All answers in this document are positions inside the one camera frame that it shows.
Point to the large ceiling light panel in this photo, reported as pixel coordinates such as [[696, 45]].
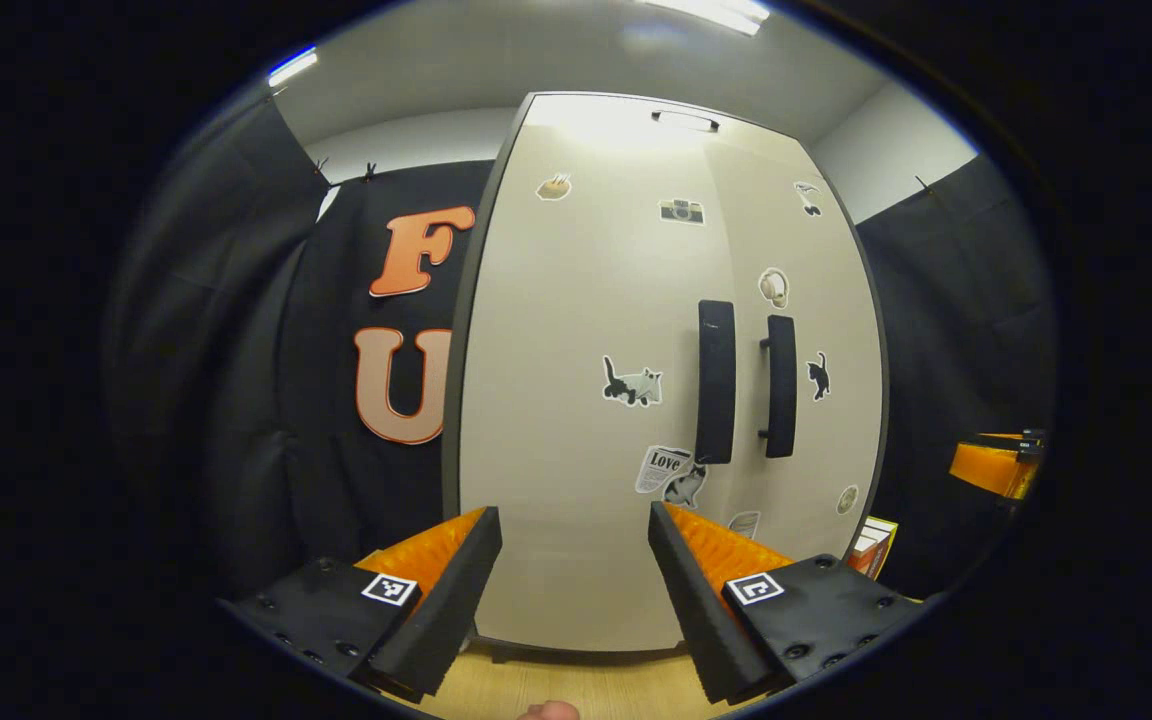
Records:
[[711, 12]]

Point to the black backdrop cloth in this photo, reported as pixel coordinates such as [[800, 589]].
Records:
[[236, 350], [956, 300]]

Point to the small ceiling light panel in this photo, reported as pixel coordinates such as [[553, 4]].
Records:
[[293, 66]]

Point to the white shoe cabinet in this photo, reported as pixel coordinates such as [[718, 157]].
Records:
[[586, 110]]

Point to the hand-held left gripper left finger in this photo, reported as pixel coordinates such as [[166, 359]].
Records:
[[456, 600]]

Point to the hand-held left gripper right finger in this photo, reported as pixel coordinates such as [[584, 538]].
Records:
[[691, 610]]

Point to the white cabinet door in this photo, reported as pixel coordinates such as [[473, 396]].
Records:
[[836, 300], [556, 330]]

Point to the orange and yellow box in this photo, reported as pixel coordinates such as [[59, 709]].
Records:
[[874, 548]]

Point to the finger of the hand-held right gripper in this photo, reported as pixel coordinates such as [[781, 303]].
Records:
[[991, 468]]

